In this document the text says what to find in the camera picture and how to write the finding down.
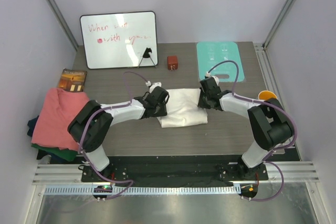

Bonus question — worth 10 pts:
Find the teal cutting board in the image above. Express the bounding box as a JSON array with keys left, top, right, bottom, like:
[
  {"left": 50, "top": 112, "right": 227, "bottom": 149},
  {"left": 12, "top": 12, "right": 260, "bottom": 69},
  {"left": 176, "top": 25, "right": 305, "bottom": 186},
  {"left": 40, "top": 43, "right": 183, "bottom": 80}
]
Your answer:
[{"left": 196, "top": 42, "right": 245, "bottom": 82}]

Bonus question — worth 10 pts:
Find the right aluminium rail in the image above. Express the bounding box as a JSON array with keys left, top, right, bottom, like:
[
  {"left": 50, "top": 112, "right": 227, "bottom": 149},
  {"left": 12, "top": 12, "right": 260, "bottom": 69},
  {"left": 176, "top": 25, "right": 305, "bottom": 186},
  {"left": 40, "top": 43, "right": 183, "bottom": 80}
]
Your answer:
[{"left": 252, "top": 42, "right": 289, "bottom": 113}]

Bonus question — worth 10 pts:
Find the aluminium rail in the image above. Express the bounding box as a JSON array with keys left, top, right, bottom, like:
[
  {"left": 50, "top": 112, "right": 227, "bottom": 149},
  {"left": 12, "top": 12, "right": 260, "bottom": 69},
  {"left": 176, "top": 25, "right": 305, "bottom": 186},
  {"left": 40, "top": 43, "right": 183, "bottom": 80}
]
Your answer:
[
  {"left": 252, "top": 42, "right": 289, "bottom": 113},
  {"left": 33, "top": 161, "right": 319, "bottom": 185}
]

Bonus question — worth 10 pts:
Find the right aluminium frame post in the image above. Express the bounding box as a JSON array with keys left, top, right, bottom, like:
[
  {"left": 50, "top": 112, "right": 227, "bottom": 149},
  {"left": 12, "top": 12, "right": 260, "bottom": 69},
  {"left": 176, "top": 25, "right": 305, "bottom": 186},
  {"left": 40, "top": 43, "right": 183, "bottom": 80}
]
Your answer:
[{"left": 263, "top": 0, "right": 296, "bottom": 50}]

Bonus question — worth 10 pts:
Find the white mug yellow inside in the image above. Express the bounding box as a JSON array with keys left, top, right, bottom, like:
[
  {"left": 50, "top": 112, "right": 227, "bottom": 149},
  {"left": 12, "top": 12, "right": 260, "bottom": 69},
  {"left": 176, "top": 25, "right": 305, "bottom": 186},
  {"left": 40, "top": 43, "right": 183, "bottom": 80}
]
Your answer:
[{"left": 258, "top": 90, "right": 278, "bottom": 101}]

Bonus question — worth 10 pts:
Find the small white whiteboard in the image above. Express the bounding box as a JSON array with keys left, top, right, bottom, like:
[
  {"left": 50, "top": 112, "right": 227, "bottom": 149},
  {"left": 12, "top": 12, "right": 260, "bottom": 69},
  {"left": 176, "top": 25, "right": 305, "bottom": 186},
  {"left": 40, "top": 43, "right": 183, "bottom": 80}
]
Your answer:
[{"left": 80, "top": 11, "right": 158, "bottom": 69}]

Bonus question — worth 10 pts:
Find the left aluminium frame post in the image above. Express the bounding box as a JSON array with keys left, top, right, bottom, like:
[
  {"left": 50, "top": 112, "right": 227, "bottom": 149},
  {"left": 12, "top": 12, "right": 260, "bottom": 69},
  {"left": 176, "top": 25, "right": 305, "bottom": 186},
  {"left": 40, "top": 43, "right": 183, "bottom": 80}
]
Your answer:
[{"left": 46, "top": 0, "right": 79, "bottom": 51}]

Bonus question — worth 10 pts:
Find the perforated cable tray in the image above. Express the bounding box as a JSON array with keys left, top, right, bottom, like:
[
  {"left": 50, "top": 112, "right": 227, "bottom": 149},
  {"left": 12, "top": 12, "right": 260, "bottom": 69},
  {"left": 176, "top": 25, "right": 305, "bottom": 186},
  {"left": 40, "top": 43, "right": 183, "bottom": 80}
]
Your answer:
[{"left": 44, "top": 184, "right": 241, "bottom": 196}]

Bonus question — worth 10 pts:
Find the red brown cube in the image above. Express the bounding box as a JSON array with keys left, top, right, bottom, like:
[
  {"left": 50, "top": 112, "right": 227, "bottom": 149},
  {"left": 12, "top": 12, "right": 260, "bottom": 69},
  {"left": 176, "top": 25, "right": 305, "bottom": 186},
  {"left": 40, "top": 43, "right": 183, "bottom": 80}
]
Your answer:
[{"left": 167, "top": 56, "right": 179, "bottom": 71}]

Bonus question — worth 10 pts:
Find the green folded t shirt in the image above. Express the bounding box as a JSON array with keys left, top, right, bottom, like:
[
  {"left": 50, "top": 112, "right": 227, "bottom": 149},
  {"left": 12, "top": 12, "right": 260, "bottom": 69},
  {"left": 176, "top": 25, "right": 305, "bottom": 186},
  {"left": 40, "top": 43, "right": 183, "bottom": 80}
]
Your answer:
[{"left": 31, "top": 144, "right": 77, "bottom": 162}]

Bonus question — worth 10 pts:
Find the white t shirt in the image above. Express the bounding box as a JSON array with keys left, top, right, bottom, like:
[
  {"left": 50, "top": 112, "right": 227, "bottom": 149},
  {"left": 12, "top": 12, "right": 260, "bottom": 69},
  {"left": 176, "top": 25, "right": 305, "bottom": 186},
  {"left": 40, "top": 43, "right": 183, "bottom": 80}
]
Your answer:
[{"left": 158, "top": 89, "right": 208, "bottom": 128}]

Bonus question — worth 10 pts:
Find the aluminium frame post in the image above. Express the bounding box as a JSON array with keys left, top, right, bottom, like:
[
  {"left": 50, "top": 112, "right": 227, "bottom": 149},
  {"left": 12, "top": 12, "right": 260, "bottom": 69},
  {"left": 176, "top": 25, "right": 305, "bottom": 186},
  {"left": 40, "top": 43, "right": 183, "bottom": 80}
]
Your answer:
[
  {"left": 263, "top": 0, "right": 296, "bottom": 50},
  {"left": 46, "top": 0, "right": 79, "bottom": 51}
]

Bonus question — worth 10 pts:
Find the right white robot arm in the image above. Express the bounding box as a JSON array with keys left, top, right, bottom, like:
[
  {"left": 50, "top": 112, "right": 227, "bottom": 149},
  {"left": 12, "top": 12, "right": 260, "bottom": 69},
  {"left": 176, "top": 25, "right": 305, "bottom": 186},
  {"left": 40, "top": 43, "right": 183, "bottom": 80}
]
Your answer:
[{"left": 198, "top": 77, "right": 296, "bottom": 179}]

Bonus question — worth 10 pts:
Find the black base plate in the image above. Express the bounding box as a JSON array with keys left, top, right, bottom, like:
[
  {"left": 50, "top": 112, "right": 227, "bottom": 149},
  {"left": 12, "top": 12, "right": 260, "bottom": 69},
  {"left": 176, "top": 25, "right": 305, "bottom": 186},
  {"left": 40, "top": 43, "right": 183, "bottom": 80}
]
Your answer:
[{"left": 80, "top": 155, "right": 269, "bottom": 188}]

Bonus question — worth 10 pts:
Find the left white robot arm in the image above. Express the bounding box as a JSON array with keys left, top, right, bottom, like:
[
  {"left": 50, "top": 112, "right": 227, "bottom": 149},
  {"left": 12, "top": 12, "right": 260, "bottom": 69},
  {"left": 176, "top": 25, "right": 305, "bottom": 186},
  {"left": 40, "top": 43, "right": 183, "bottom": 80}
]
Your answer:
[{"left": 68, "top": 83, "right": 170, "bottom": 182}]

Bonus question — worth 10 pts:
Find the front aluminium rail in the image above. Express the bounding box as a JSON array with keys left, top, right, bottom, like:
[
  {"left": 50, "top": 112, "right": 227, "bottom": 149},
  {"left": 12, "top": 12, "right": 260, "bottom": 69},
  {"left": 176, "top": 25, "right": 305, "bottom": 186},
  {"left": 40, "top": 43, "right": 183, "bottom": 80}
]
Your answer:
[{"left": 33, "top": 161, "right": 319, "bottom": 185}]

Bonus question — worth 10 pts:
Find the brown book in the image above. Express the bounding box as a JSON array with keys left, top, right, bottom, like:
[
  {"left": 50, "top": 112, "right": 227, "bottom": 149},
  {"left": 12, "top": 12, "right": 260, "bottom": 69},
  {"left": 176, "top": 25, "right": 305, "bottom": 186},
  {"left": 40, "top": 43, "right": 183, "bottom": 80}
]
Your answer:
[{"left": 57, "top": 68, "right": 87, "bottom": 92}]

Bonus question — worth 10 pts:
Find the pink folded t shirt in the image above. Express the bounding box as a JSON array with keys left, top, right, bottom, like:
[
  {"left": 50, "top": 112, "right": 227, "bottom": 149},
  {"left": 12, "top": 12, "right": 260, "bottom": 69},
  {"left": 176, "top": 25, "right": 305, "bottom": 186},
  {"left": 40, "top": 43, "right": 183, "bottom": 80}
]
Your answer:
[{"left": 32, "top": 88, "right": 89, "bottom": 151}]

